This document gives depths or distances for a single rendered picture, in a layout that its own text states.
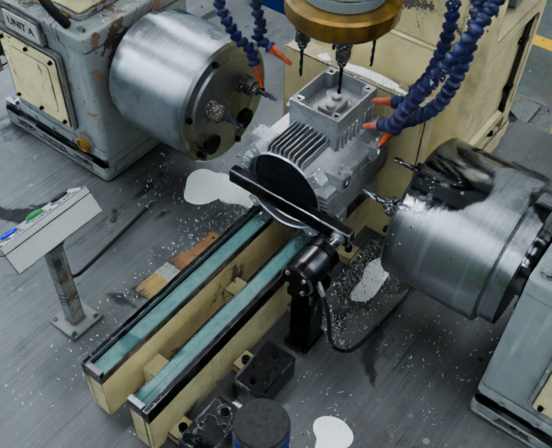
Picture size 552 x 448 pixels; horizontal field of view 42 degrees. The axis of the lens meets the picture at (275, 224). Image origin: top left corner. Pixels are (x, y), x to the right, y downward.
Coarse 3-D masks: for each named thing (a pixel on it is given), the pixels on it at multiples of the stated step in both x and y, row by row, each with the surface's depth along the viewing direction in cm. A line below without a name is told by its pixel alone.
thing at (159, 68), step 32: (128, 32) 133; (160, 32) 130; (192, 32) 129; (224, 32) 131; (128, 64) 130; (160, 64) 127; (192, 64) 125; (224, 64) 128; (128, 96) 132; (160, 96) 128; (192, 96) 125; (224, 96) 133; (256, 96) 143; (160, 128) 131; (192, 128) 130; (224, 128) 138
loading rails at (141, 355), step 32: (256, 224) 132; (352, 224) 140; (224, 256) 126; (256, 256) 136; (288, 256) 127; (352, 256) 140; (192, 288) 121; (224, 288) 131; (256, 288) 122; (128, 320) 116; (160, 320) 117; (192, 320) 126; (224, 320) 117; (256, 320) 123; (96, 352) 112; (128, 352) 113; (160, 352) 122; (192, 352) 113; (224, 352) 118; (96, 384) 112; (128, 384) 118; (160, 384) 109; (192, 384) 113; (160, 416) 109
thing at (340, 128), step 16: (320, 80) 126; (336, 80) 127; (352, 80) 125; (304, 96) 124; (320, 96) 126; (336, 96) 123; (352, 96) 126; (368, 96) 121; (304, 112) 120; (320, 112) 118; (336, 112) 122; (352, 112) 119; (368, 112) 124; (320, 128) 120; (336, 128) 117; (352, 128) 122; (336, 144) 120
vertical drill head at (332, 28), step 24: (288, 0) 106; (312, 0) 104; (336, 0) 102; (360, 0) 102; (384, 0) 105; (312, 24) 103; (336, 24) 102; (360, 24) 102; (384, 24) 103; (336, 48) 107
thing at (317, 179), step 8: (368, 120) 126; (376, 120) 126; (256, 144) 120; (264, 144) 121; (256, 152) 121; (312, 176) 116; (320, 176) 116; (312, 184) 117; (320, 184) 116; (256, 200) 130; (312, 232) 125
